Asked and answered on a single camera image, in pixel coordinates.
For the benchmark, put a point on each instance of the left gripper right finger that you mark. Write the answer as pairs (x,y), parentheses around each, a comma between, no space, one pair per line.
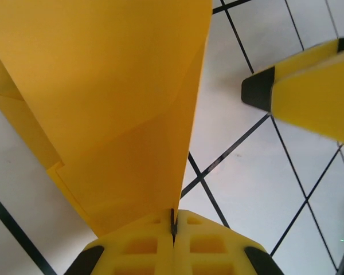
(212,252)

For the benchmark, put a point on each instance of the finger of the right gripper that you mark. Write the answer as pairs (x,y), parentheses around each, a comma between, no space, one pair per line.
(318,53)
(318,100)

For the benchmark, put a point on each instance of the orange paper sheet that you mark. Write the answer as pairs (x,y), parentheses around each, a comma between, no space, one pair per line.
(103,100)

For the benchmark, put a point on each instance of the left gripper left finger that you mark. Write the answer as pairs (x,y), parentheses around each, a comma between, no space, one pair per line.
(137,252)

